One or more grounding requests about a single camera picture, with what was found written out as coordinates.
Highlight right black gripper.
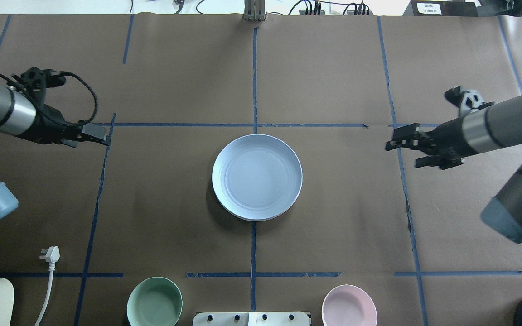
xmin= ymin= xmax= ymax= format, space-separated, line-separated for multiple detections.
xmin=385 ymin=86 xmax=495 ymax=170

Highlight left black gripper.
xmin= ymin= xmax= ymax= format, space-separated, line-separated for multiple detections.
xmin=12 ymin=67 xmax=111 ymax=148

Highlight blue plate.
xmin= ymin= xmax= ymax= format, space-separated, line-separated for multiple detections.
xmin=212 ymin=134 xmax=303 ymax=221

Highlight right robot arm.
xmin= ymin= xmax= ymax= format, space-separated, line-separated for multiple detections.
xmin=385 ymin=86 xmax=522 ymax=244

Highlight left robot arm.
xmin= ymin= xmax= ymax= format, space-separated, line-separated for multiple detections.
xmin=0 ymin=67 xmax=111 ymax=220

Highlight black box on desk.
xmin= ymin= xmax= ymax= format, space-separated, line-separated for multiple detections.
xmin=402 ymin=0 xmax=479 ymax=17

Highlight pink bowl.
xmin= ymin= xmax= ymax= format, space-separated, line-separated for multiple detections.
xmin=321 ymin=284 xmax=378 ymax=326

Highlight green bowl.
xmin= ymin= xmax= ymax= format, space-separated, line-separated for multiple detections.
xmin=126 ymin=277 xmax=183 ymax=326

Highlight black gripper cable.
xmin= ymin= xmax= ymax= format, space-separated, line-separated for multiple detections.
xmin=0 ymin=67 xmax=99 ymax=125

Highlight white toaster plug cable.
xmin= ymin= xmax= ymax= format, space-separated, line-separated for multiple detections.
xmin=34 ymin=246 xmax=61 ymax=326

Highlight aluminium frame post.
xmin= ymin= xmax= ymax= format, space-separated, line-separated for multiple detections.
xmin=243 ymin=0 xmax=267 ymax=21

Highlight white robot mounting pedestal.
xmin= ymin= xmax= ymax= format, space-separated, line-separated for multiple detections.
xmin=192 ymin=311 xmax=312 ymax=326

